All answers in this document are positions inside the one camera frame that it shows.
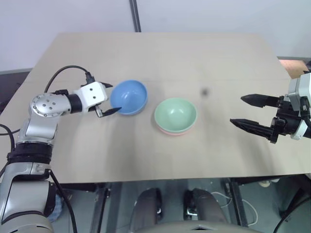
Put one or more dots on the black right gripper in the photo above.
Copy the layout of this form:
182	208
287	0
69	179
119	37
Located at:
286	119

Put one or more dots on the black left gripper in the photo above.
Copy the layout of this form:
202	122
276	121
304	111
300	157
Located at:
98	111

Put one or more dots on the blue bowl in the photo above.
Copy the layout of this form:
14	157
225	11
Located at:
132	93

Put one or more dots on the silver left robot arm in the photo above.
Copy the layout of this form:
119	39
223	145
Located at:
39	126

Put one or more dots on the green bowl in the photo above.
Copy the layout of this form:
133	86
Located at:
176	114

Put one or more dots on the pink bowl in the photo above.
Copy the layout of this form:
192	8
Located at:
175	133

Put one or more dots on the small white floor object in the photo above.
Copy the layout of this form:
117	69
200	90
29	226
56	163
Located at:
267	182

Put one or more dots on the dark rounded shape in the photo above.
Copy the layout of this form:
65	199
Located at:
147	208
209	208

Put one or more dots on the blue cloth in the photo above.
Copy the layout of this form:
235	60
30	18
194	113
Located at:
57	208

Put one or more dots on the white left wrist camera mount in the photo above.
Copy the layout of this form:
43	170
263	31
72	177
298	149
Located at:
93	95

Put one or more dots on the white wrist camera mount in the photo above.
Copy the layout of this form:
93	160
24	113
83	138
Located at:
93	95
295	89

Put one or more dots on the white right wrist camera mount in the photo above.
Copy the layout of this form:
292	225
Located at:
295	89

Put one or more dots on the dark vertical post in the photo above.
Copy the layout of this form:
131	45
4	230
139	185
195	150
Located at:
135	15

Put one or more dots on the black table frame leg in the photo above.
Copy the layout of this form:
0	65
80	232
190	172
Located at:
99	206
236	201

